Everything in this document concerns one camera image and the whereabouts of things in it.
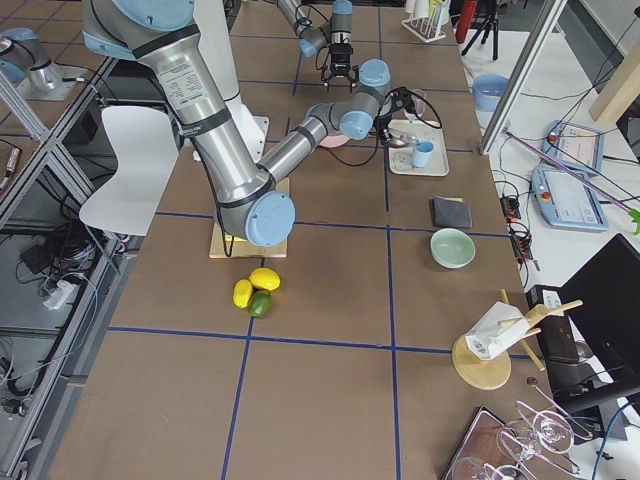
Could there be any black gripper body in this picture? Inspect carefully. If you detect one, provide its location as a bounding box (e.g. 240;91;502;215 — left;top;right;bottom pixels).
374;87;413;145
329;42;353;75

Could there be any steel ice scoop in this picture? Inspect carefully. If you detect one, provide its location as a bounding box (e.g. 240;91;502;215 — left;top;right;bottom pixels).
385;133;419;149

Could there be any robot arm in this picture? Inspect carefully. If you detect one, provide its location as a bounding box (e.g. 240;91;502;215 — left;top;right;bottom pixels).
273;0;359;89
82;1;396;247

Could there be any blue plastic cup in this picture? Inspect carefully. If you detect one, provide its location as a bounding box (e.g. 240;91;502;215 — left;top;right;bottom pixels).
411;140;434;168

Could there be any wooden cup stand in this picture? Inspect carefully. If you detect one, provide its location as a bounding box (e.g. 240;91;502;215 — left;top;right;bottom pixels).
452;289;583;390

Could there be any clear wine glass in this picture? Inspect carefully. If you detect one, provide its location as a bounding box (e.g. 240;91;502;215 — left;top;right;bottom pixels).
404;93;427;122

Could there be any pink bowl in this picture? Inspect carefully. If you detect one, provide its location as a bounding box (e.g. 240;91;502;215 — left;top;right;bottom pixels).
319;132;350;149

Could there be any cream bear tray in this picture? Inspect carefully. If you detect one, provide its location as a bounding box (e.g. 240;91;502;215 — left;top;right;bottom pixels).
389;120;449;177

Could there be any blue plastic basin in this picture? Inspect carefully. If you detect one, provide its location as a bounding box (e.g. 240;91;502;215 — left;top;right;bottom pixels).
472;74;509;112

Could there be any grey folded cloth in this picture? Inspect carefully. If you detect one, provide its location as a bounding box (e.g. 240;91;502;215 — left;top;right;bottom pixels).
429;196;473;229

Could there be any green bowl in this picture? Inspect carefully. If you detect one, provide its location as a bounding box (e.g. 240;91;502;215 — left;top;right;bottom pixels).
430;228;476;269

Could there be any white chair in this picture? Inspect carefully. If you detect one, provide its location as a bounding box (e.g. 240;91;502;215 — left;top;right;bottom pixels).
79;106;179;236

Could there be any teach pendant tablet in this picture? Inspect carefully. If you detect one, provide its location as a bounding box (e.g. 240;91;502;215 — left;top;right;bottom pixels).
543;120;604;176
531;167;609;232

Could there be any wooden cutting board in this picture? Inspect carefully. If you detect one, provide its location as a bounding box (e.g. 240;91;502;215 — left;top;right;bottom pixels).
209;178;296;259

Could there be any yellow lemon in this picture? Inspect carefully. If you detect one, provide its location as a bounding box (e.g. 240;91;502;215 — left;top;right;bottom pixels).
232;279;254;309
249;267;281;291

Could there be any green lime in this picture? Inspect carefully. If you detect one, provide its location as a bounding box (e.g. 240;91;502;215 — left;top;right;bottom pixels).
247;290;272;318

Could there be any black monitor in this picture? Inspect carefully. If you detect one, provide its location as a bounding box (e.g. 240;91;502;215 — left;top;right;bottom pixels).
539;234;639;413

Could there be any upside-down wine glass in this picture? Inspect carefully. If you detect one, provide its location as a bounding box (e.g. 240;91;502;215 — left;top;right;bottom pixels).
514;378;594;455

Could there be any white wire rack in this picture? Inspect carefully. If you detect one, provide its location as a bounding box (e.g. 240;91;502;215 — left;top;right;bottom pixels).
401;0;450;43

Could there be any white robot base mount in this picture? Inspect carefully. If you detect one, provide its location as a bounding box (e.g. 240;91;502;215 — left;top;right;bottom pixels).
192;99;271;164

